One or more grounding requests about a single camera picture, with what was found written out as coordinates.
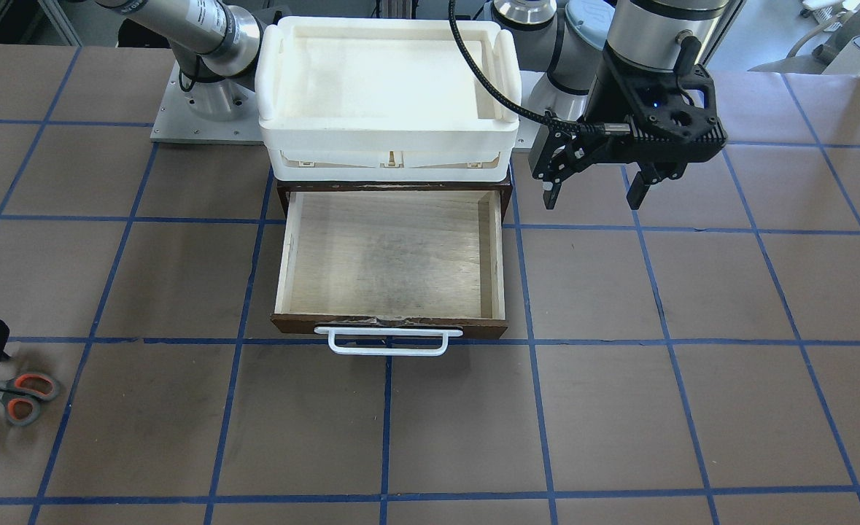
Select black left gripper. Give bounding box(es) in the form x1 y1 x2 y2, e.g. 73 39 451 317
532 51 729 211

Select grey orange handled scissors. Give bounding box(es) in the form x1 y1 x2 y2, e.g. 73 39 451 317
0 373 61 427

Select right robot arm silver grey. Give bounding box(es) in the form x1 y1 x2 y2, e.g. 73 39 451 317
0 1 291 426

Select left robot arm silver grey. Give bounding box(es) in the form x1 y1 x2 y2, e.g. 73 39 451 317
483 1 729 210

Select open wooden drawer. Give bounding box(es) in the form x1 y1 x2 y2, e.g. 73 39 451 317
271 190 508 339

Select white foam tray box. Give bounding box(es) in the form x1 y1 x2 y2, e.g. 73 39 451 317
255 16 521 183

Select grey chair in background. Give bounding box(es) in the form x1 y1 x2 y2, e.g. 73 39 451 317
751 2 860 76

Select white metal drawer handle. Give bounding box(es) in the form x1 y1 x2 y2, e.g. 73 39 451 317
314 325 463 357

